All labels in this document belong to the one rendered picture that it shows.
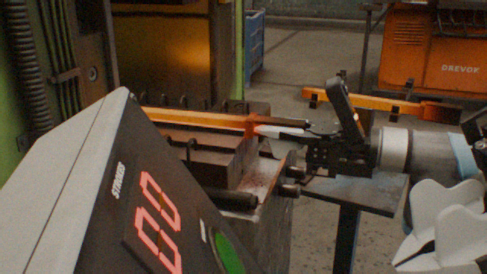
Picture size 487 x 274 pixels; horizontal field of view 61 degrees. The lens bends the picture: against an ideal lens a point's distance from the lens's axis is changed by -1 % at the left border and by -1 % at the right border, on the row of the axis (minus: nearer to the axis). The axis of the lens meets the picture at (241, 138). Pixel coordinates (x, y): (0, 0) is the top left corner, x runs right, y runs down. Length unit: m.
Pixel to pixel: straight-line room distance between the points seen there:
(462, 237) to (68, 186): 0.26
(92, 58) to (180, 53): 0.47
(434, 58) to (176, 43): 3.37
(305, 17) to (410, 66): 4.46
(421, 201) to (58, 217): 0.26
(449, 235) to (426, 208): 0.04
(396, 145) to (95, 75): 0.46
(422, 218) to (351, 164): 0.39
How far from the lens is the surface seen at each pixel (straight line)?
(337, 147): 0.71
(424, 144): 0.72
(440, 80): 4.23
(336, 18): 8.28
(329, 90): 0.69
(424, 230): 0.36
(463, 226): 0.33
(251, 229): 0.66
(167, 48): 1.03
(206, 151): 0.71
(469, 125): 0.36
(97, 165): 0.20
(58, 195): 0.19
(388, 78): 4.21
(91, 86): 0.57
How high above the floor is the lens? 1.29
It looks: 24 degrees down
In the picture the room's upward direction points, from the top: straight up
